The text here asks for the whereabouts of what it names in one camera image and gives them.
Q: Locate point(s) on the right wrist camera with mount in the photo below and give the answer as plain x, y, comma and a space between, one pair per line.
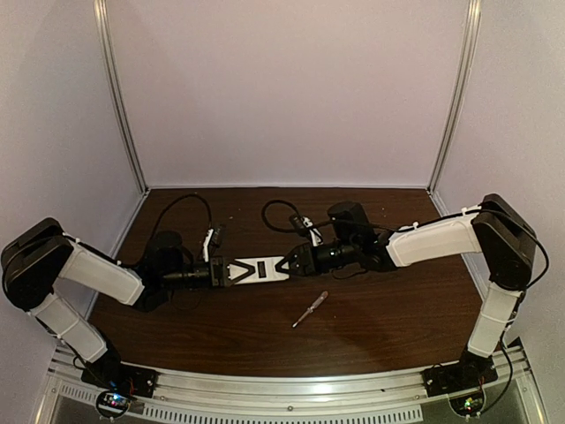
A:
304, 227

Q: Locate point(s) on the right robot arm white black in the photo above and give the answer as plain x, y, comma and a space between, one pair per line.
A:
491, 228

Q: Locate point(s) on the aluminium corner post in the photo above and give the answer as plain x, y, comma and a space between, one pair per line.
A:
468, 50
101, 15

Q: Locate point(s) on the right round circuit board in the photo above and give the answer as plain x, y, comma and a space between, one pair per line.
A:
469, 404

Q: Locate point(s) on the left aluminium corner post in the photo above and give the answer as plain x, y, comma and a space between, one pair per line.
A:
101, 15

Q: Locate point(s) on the round circuit board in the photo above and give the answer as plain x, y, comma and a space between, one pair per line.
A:
112, 405
469, 404

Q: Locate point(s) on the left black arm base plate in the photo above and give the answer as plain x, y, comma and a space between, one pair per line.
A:
133, 381

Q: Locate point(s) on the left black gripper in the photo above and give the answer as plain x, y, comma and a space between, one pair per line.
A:
217, 271

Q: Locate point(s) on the clear handle screwdriver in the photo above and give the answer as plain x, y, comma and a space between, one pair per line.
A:
310, 310

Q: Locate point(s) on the front aluminium rail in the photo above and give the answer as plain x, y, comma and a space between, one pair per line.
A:
184, 397

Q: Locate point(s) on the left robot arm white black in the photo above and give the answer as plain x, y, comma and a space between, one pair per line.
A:
33, 262

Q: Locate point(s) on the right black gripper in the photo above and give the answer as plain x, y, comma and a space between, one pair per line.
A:
306, 259

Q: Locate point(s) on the right aluminium corner post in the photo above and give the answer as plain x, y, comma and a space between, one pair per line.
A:
468, 50

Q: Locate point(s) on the left round circuit board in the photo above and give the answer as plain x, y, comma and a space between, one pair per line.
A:
112, 405

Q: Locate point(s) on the white remote control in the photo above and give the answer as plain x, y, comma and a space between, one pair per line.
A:
265, 269

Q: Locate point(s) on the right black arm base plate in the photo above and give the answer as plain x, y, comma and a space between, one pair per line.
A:
461, 375

